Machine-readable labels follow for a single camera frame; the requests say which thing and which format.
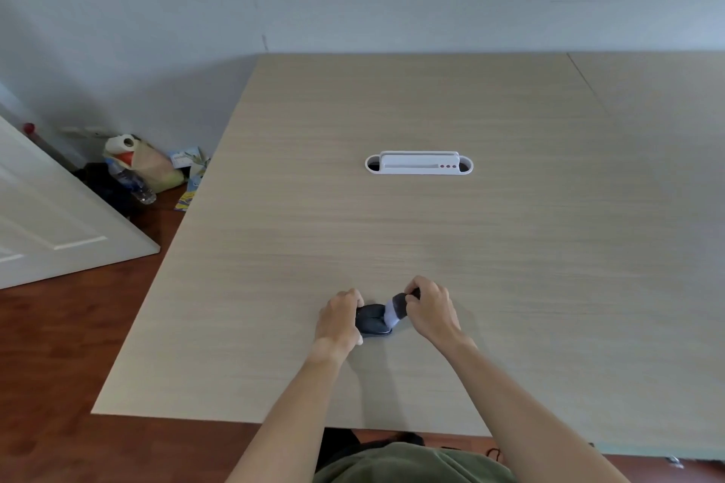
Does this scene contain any black bag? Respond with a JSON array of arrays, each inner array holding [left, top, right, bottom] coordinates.
[[72, 161, 149, 217]]

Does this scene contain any white desk cable grommet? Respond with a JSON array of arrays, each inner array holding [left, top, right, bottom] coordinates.
[[365, 151, 474, 177]]

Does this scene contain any blue and yellow packet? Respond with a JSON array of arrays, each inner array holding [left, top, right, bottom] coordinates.
[[174, 159, 211, 212]]

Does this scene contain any olive green shirt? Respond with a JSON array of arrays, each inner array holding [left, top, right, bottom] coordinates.
[[313, 441, 517, 483]]

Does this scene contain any clear plastic water bottle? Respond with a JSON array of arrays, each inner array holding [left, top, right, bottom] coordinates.
[[108, 159, 157, 205]]

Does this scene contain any dark grey sock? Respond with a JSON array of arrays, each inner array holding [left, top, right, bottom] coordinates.
[[355, 288, 422, 338]]

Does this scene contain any person's right forearm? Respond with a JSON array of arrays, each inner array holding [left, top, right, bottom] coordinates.
[[447, 334, 632, 483]]

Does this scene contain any white door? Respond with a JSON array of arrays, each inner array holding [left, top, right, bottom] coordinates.
[[0, 115, 161, 291]]

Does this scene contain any beige plastic bag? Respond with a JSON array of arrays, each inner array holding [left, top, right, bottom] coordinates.
[[103, 135, 186, 194]]

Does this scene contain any white paper towel roll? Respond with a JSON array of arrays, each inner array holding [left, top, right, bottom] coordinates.
[[103, 134, 141, 160]]

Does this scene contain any person's left forearm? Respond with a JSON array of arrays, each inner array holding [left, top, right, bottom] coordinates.
[[225, 343, 358, 483]]

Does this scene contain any person's left hand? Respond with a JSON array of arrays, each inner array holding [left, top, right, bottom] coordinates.
[[309, 288, 366, 366]]

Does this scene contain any small blue and white box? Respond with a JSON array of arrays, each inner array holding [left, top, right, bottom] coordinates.
[[169, 146, 206, 169]]

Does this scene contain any person's right hand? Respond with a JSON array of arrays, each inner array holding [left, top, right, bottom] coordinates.
[[404, 275, 475, 352]]

